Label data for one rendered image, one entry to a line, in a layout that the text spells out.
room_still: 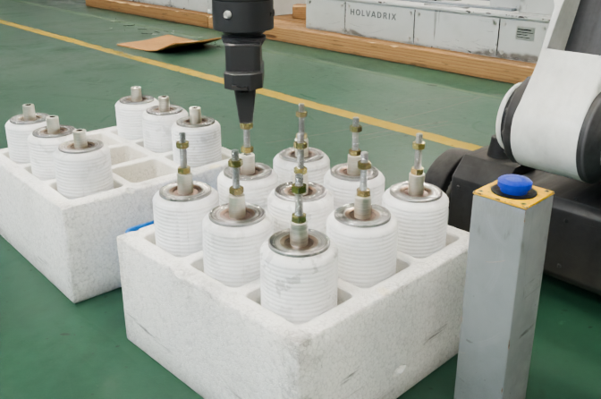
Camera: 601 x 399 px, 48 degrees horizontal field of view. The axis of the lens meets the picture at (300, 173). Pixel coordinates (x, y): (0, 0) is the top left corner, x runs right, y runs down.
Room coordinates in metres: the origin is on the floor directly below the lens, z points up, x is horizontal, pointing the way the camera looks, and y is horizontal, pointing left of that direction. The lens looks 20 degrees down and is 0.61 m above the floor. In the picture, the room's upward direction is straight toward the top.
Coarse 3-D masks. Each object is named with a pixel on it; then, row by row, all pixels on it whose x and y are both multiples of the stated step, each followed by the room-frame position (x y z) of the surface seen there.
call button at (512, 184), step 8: (504, 176) 0.76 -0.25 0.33; (512, 176) 0.76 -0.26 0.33; (520, 176) 0.76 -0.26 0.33; (504, 184) 0.74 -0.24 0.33; (512, 184) 0.74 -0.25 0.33; (520, 184) 0.74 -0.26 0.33; (528, 184) 0.74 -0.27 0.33; (504, 192) 0.75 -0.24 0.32; (512, 192) 0.74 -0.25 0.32; (520, 192) 0.74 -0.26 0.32
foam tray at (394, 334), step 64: (128, 256) 0.89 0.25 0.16; (192, 256) 0.85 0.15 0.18; (448, 256) 0.85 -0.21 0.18; (128, 320) 0.90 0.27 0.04; (192, 320) 0.78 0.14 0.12; (256, 320) 0.68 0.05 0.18; (320, 320) 0.68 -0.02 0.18; (384, 320) 0.74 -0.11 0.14; (448, 320) 0.85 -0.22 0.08; (192, 384) 0.78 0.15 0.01; (256, 384) 0.69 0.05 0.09; (320, 384) 0.66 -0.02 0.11; (384, 384) 0.74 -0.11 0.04
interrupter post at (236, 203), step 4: (228, 196) 0.82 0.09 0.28; (232, 196) 0.82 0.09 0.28; (236, 196) 0.82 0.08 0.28; (240, 196) 0.82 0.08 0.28; (244, 196) 0.82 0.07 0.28; (228, 200) 0.82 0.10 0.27; (232, 200) 0.82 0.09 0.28; (236, 200) 0.82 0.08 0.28; (240, 200) 0.82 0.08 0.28; (244, 200) 0.82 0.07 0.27; (232, 204) 0.82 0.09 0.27; (236, 204) 0.82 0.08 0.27; (240, 204) 0.82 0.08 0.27; (244, 204) 0.82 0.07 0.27; (232, 208) 0.82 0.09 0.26; (236, 208) 0.82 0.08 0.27; (240, 208) 0.82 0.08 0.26; (244, 208) 0.82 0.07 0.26; (232, 212) 0.82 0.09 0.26; (236, 212) 0.82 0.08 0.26; (240, 212) 0.82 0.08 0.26; (244, 212) 0.82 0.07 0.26; (232, 216) 0.82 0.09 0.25; (236, 216) 0.82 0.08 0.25; (240, 216) 0.82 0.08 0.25
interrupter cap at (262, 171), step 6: (228, 168) 1.00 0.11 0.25; (240, 168) 1.01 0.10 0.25; (258, 168) 1.00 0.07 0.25; (264, 168) 1.00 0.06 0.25; (270, 168) 1.00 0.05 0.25; (228, 174) 0.97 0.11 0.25; (240, 174) 0.98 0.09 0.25; (246, 174) 0.98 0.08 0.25; (252, 174) 0.98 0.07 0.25; (258, 174) 0.97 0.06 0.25; (264, 174) 0.97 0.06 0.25; (270, 174) 0.98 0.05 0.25; (240, 180) 0.96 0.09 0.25; (246, 180) 0.96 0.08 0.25; (252, 180) 0.96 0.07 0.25
